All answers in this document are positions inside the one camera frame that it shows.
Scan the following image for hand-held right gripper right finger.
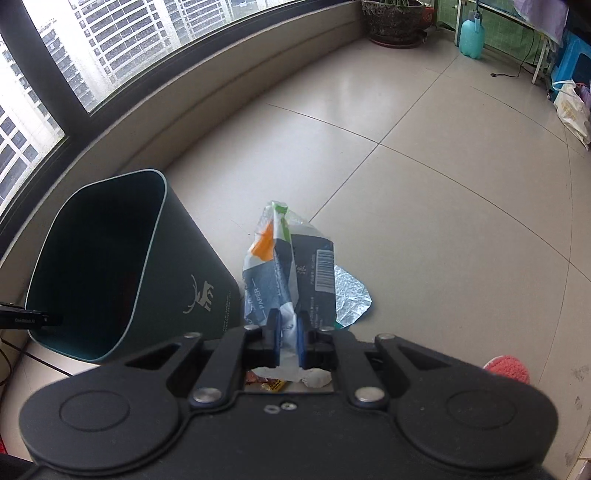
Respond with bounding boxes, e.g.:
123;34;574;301
295;310;455;407

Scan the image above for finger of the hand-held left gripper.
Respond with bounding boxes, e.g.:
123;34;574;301
0;302;64;329

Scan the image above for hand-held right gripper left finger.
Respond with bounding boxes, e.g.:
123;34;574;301
122;308;283;407

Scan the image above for grey paper wrapper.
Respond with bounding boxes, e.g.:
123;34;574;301
241;199;336;382

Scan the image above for dark green trash bin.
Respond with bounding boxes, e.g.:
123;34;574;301
25;169;243;362

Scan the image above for crumpled white tissue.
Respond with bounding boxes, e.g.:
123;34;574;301
300;369;332;388

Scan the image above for brown snack wrapper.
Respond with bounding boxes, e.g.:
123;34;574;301
244;369;290;392

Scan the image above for silver foil packet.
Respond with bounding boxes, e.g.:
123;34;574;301
323;263;374;330

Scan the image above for orange foam fruit net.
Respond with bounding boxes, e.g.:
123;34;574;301
482;355;532;385

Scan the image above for large dark flower pot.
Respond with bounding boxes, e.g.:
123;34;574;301
361;0;426;48

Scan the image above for turquoise spray bottle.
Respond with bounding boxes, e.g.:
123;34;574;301
460;10;486;59

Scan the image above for white tote bag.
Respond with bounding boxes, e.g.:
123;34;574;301
552;79;591;151

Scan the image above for white table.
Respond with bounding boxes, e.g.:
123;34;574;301
454;0;562;85

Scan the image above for lavender bag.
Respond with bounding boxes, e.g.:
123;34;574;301
575;82;591;118

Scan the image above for blue plastic stool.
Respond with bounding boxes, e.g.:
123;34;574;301
551;32;591;89

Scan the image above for hanging clothes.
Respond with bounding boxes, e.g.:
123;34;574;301
510;0;571;45

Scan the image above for thin black cable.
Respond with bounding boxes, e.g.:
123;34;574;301
0;338;75;385

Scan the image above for dark window frame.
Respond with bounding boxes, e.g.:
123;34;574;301
0;0;366;219

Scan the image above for black power cable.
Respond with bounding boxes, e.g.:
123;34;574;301
490;32;539;80

